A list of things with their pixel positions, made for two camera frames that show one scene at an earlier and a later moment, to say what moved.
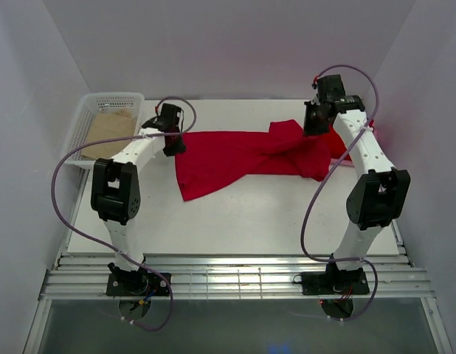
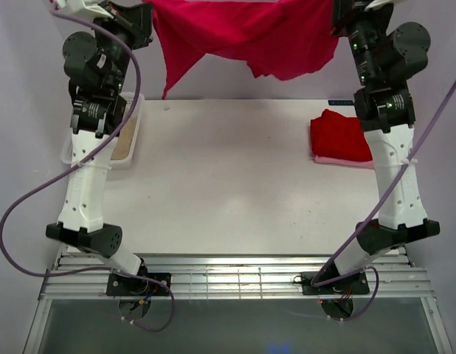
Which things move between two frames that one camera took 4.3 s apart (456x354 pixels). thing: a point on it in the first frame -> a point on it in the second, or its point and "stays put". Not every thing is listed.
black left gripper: [179, 147] -> [136, 21]
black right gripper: [308, 127] -> [347, 12]
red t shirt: [284, 149] -> [280, 39]
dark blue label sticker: [340, 102] stays put
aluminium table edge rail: [231, 276] stays put
